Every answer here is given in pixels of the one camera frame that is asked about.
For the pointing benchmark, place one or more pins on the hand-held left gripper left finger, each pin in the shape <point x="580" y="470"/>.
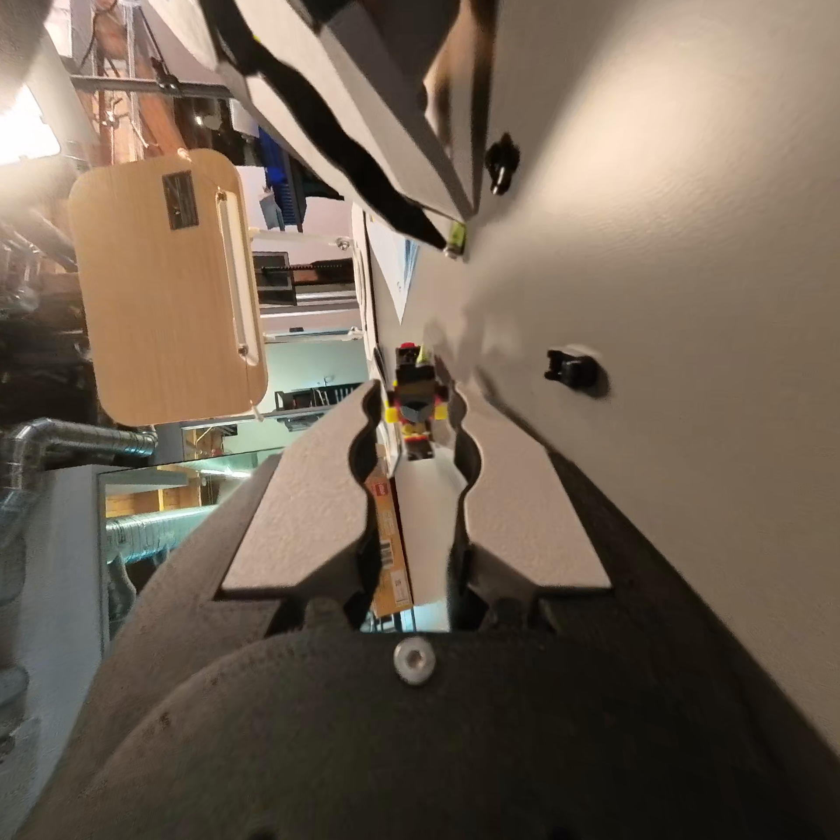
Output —
<point x="302" y="525"/>

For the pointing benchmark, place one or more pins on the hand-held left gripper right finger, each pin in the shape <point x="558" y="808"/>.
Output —
<point x="531" y="531"/>

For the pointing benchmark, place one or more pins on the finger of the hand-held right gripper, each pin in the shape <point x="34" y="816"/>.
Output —
<point x="308" y="157"/>
<point x="394" y="118"/>

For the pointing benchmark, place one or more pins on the yellow-green lego claw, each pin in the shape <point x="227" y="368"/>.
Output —
<point x="457" y="237"/>

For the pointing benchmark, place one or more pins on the black red yellow lego model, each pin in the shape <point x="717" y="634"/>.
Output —
<point x="417" y="407"/>

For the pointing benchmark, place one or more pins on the orange cardboard lego box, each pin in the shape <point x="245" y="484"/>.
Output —
<point x="388" y="544"/>

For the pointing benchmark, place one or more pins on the small black lego piece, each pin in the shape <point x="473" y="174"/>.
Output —
<point x="502" y="161"/>
<point x="574" y="371"/>

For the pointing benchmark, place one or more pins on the open instruction booklet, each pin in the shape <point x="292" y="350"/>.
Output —
<point x="390" y="262"/>

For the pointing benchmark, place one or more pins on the wooden board on white stand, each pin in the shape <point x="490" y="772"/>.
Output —
<point x="164" y="289"/>

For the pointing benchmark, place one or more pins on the silver ventilation duct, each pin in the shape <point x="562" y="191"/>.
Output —
<point x="85" y="439"/>

